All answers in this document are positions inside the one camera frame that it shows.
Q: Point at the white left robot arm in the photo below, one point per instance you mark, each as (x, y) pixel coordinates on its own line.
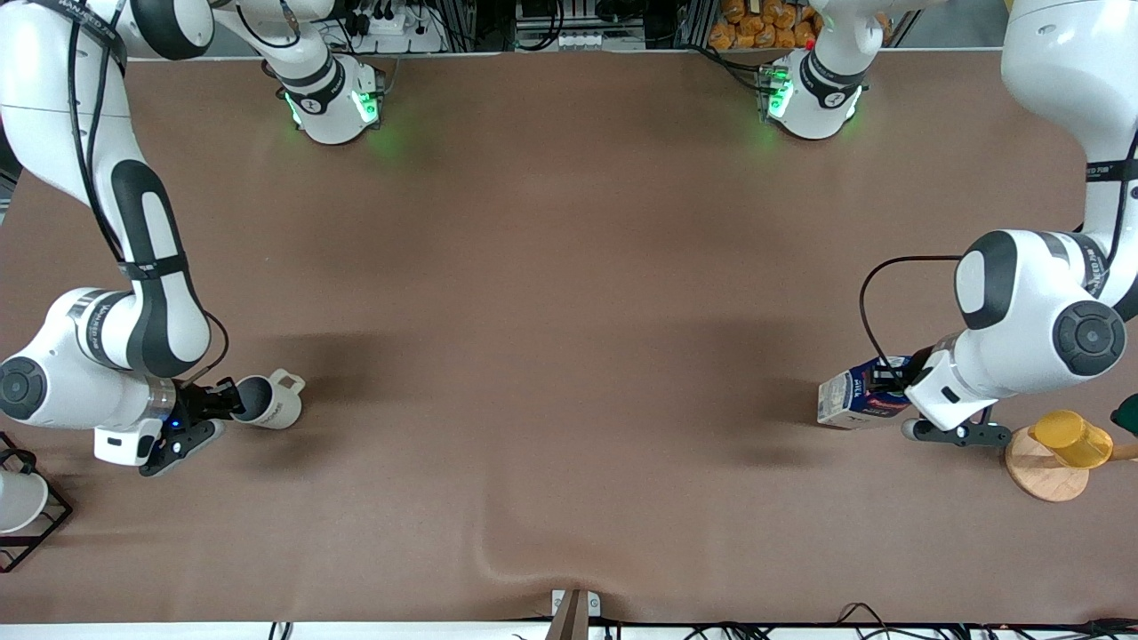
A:
(1022, 302)

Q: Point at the dark green object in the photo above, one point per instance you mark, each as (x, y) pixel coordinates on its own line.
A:
(1127, 416)

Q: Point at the yellow plastic cup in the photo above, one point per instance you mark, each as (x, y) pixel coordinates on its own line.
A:
(1071, 438)

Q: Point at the blue white milk carton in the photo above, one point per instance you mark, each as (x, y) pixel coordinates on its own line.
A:
(845, 400)

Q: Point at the brown table cloth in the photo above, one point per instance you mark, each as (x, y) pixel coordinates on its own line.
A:
(569, 311)

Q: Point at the beige mug with grey inside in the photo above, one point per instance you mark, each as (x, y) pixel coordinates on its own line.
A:
(276, 409)

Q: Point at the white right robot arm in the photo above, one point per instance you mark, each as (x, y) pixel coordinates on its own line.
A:
(151, 267)

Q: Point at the round wooden cup stand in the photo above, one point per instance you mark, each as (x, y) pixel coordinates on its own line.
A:
(1045, 480)

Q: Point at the bag of orange buns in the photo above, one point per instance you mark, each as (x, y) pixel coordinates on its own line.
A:
(765, 27)

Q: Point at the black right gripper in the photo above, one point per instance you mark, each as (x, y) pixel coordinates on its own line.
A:
(191, 401)

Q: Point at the white cup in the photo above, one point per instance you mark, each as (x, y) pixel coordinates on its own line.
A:
(18, 502)

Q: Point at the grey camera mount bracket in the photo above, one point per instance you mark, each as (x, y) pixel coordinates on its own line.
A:
(573, 613)

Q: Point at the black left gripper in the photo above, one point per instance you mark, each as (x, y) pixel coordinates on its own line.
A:
(917, 364)

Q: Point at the white power strip with plugs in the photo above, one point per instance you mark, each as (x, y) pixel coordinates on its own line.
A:
(396, 27)

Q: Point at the white socket strip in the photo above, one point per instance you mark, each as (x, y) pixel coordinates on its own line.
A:
(578, 40)

